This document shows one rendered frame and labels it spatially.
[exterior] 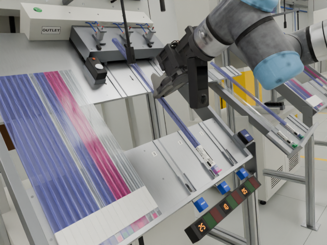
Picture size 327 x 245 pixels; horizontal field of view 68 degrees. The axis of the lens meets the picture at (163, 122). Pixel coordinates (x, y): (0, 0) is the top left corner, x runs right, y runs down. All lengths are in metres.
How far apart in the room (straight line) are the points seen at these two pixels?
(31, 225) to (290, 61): 0.54
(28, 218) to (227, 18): 0.52
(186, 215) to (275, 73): 0.88
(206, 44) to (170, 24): 2.99
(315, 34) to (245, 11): 0.16
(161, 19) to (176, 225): 2.73
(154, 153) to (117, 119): 2.13
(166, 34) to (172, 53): 2.84
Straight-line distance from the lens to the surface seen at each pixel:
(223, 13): 0.49
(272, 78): 0.45
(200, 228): 0.68
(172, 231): 1.16
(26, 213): 0.55
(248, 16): 0.47
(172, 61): 0.57
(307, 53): 0.57
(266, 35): 0.46
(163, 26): 3.40
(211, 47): 0.51
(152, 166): 0.68
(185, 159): 0.74
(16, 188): 0.57
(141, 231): 0.57
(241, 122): 1.13
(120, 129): 2.84
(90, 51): 0.83
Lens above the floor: 1.06
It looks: 12 degrees down
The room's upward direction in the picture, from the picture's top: 8 degrees counter-clockwise
